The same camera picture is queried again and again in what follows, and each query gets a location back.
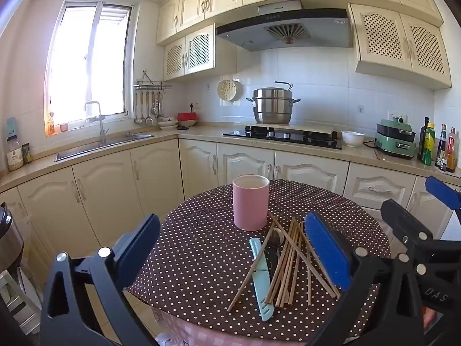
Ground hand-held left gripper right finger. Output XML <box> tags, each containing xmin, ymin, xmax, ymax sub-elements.
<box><xmin>304</xmin><ymin>212</ymin><xmax>427</xmax><ymax>346</ymax></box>

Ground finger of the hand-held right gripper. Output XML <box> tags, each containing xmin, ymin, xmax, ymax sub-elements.
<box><xmin>425</xmin><ymin>176</ymin><xmax>461</xmax><ymax>211</ymax></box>
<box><xmin>381</xmin><ymin>198</ymin><xmax>435</xmax><ymax>257</ymax></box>

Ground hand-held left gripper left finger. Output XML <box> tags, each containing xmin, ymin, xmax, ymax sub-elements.
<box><xmin>39</xmin><ymin>213</ymin><xmax>161</xmax><ymax>346</ymax></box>

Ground bundle of wooden chopsticks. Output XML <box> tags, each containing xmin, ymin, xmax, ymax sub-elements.
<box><xmin>227</xmin><ymin>212</ymin><xmax>341</xmax><ymax>312</ymax></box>

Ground black handled metal spoon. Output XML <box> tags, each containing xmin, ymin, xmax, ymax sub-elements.
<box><xmin>269</xmin><ymin>228</ymin><xmax>287</xmax><ymax>298</ymax></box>

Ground light blue sheathed knife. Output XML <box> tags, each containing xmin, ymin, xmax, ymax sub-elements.
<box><xmin>249</xmin><ymin>238</ymin><xmax>275</xmax><ymax>322</ymax></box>

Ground dark sauce bottle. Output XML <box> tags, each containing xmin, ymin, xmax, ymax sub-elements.
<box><xmin>435</xmin><ymin>124</ymin><xmax>448</xmax><ymax>168</ymax></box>

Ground green yellow bottle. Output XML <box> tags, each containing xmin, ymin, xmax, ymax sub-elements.
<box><xmin>422</xmin><ymin>123</ymin><xmax>436</xmax><ymax>166</ymax></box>

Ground cream lower kitchen cabinets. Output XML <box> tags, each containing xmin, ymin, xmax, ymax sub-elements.
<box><xmin>0</xmin><ymin>139</ymin><xmax>461</xmax><ymax>296</ymax></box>

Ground brown polka dot tablecloth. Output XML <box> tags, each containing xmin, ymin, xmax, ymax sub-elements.
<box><xmin>128</xmin><ymin>179</ymin><xmax>391</xmax><ymax>336</ymax></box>

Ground dark olive oil bottle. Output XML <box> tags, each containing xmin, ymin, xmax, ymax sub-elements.
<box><xmin>418</xmin><ymin>117</ymin><xmax>432</xmax><ymax>163</ymax></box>

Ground green electric cooker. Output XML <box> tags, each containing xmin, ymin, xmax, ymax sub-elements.
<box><xmin>374</xmin><ymin>118</ymin><xmax>418</xmax><ymax>160</ymax></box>

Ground white bowl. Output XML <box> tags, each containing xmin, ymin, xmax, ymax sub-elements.
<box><xmin>341</xmin><ymin>130</ymin><xmax>365</xmax><ymax>148</ymax></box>

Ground stainless steel sink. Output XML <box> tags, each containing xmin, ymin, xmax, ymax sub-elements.
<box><xmin>54</xmin><ymin>133</ymin><xmax>155</xmax><ymax>163</ymax></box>

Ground black glass cooktop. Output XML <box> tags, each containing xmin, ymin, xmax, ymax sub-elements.
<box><xmin>222</xmin><ymin>125</ymin><xmax>343</xmax><ymax>150</ymax></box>

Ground metal faucet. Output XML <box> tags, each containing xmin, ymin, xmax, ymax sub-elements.
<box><xmin>84</xmin><ymin>101</ymin><xmax>109</xmax><ymax>145</ymax></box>

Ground beige kitchen countertop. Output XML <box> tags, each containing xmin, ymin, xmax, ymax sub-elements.
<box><xmin>0</xmin><ymin>121</ymin><xmax>461</xmax><ymax>193</ymax></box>

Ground black silver rice cooker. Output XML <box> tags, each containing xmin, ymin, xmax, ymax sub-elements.
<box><xmin>0</xmin><ymin>202</ymin><xmax>24</xmax><ymax>271</ymax></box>

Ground white storage rack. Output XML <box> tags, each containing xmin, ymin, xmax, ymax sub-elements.
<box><xmin>0</xmin><ymin>268</ymin><xmax>41</xmax><ymax>335</ymax></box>

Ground stainless steel steamer pot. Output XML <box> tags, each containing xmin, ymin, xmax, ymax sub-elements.
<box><xmin>247</xmin><ymin>81</ymin><xmax>301</xmax><ymax>125</ymax></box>

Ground glass jar with label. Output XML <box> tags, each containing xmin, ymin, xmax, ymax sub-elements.
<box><xmin>6</xmin><ymin>135</ymin><xmax>24</xmax><ymax>172</ymax></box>

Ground wide lattice door cabinet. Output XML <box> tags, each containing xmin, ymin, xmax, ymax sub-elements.
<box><xmin>347</xmin><ymin>3</ymin><xmax>452</xmax><ymax>91</ymax></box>

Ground cream plastic colander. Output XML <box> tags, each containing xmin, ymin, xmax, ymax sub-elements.
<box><xmin>217</xmin><ymin>78</ymin><xmax>243</xmax><ymax>102</ymax></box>

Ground kitchen window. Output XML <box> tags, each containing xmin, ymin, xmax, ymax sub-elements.
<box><xmin>45</xmin><ymin>0</ymin><xmax>135</xmax><ymax>136</ymax></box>

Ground small lattice door cabinet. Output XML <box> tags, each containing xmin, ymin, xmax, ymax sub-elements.
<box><xmin>164</xmin><ymin>23</ymin><xmax>238</xmax><ymax>82</ymax></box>

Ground grey range hood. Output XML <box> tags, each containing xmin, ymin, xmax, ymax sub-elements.
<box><xmin>215</xmin><ymin>0</ymin><xmax>354</xmax><ymax>52</ymax></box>

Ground metal wall utensil rack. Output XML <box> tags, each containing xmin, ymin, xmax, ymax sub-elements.
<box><xmin>133</xmin><ymin>70</ymin><xmax>173</xmax><ymax>91</ymax></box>

